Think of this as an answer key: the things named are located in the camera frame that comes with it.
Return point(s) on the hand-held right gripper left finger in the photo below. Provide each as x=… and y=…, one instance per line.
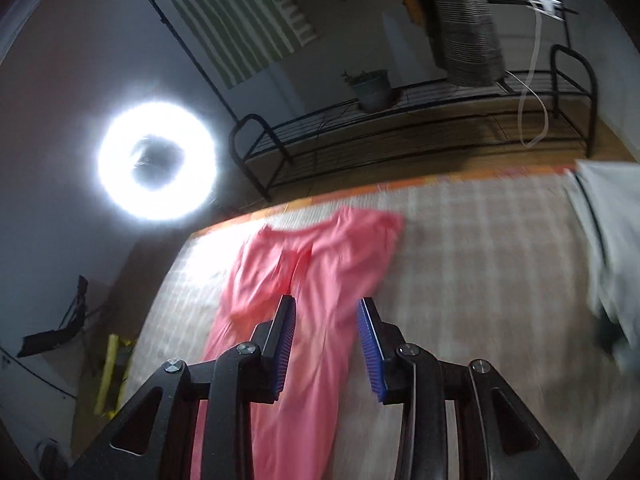
x=286, y=340

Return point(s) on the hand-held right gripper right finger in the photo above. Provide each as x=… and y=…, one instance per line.
x=370, y=350

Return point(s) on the pink pants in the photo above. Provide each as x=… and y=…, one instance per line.
x=330, y=270

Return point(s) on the black metal clothes rack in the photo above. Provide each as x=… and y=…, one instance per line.
x=250, y=118

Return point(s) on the plaid beige blanket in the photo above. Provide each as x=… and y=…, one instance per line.
x=475, y=260

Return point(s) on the yellow plastic object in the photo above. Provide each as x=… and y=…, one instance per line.
x=112, y=370

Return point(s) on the black folded garment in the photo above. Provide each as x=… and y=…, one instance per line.
x=607, y=335

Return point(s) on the black folding stand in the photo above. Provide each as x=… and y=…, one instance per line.
x=45, y=340

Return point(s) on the potted plant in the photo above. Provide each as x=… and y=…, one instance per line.
x=372, y=92

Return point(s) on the light grey folded garment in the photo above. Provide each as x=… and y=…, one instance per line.
x=615, y=220

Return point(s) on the grey plaid coat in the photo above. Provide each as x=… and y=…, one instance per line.
x=465, y=25

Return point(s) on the green striped wall cloth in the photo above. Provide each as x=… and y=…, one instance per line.
x=225, y=25

